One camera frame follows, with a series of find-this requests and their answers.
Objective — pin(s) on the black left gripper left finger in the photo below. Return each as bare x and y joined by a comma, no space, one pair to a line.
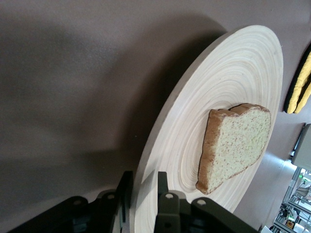
73,216

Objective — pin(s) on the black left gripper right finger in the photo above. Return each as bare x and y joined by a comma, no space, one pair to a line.
194,218

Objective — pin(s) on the bread slice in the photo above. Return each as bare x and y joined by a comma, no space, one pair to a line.
240,145

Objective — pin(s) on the round wooden plate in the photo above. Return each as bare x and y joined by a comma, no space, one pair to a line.
230,72

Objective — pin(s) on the aluminium equipment rack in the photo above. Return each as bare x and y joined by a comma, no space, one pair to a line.
296,206

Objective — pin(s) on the large table cover mat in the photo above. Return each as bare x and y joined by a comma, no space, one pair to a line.
60,97

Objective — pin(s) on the grey equipment cabinet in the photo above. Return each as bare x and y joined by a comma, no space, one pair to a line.
303,148

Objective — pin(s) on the yellow quilted oven mitt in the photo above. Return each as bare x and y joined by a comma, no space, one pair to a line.
295,97
305,102

